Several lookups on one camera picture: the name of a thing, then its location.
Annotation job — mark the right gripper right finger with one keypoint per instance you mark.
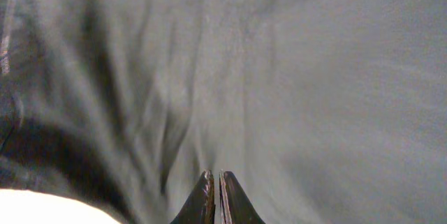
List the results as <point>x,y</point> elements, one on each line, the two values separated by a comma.
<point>236,208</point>

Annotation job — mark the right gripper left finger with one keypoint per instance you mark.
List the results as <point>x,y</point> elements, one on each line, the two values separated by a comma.
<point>199,207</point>

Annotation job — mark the black shorts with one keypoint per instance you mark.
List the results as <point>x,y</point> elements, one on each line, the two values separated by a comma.
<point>326,111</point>

